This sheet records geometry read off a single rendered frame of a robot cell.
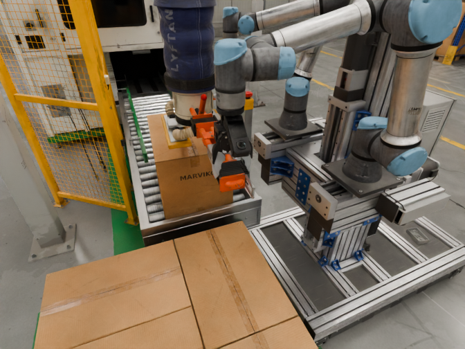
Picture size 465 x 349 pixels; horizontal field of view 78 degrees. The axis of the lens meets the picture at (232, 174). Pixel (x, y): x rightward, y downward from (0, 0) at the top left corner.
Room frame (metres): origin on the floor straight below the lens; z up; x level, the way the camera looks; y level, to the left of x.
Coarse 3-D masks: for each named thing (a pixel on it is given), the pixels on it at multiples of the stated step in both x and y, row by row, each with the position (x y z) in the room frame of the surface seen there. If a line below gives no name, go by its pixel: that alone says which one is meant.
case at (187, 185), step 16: (160, 128) 1.55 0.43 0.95; (160, 144) 1.36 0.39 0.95; (192, 144) 1.35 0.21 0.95; (160, 160) 1.19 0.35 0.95; (176, 160) 1.21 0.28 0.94; (192, 160) 1.23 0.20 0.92; (208, 160) 1.26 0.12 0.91; (160, 176) 1.18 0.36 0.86; (176, 176) 1.21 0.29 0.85; (192, 176) 1.23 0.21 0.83; (208, 176) 1.26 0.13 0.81; (176, 192) 1.20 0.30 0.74; (192, 192) 1.23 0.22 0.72; (208, 192) 1.25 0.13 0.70; (224, 192) 1.28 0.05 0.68; (176, 208) 1.20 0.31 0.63; (192, 208) 1.23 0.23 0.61; (208, 208) 1.25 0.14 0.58
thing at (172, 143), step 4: (164, 116) 1.35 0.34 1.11; (168, 116) 1.35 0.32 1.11; (172, 116) 1.29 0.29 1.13; (164, 120) 1.31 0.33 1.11; (164, 124) 1.27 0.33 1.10; (164, 128) 1.23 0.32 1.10; (168, 128) 1.21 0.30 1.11; (172, 128) 1.21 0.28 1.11; (176, 128) 1.16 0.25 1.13; (180, 128) 1.21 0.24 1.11; (184, 128) 1.23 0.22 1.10; (168, 132) 1.17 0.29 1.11; (168, 136) 1.14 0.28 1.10; (172, 136) 1.13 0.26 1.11; (168, 140) 1.11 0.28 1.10; (172, 140) 1.10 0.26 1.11; (176, 140) 1.10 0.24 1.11; (180, 140) 1.10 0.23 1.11; (184, 140) 1.11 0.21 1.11; (188, 140) 1.11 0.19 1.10; (168, 144) 1.07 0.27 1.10; (172, 144) 1.07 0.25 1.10; (176, 144) 1.07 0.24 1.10; (180, 144) 1.08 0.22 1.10; (184, 144) 1.08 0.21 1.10; (188, 144) 1.09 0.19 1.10; (172, 148) 1.07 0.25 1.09
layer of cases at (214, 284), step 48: (192, 240) 1.05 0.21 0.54; (240, 240) 1.05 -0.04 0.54; (48, 288) 0.76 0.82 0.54; (96, 288) 0.76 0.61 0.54; (144, 288) 0.76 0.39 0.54; (192, 288) 0.76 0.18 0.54; (240, 288) 0.76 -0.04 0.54; (48, 336) 0.56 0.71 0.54; (96, 336) 0.56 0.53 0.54; (144, 336) 0.56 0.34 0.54; (192, 336) 0.56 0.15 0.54; (240, 336) 0.56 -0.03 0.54; (288, 336) 0.56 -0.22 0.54
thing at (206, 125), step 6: (204, 114) 1.06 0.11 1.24; (210, 114) 1.07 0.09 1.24; (192, 120) 1.01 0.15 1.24; (198, 120) 1.03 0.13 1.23; (204, 120) 1.03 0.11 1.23; (210, 120) 1.03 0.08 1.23; (216, 120) 1.02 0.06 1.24; (192, 126) 1.03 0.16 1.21; (198, 126) 0.98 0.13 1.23; (204, 126) 0.98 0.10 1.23; (210, 126) 0.99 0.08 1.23; (198, 132) 0.98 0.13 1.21
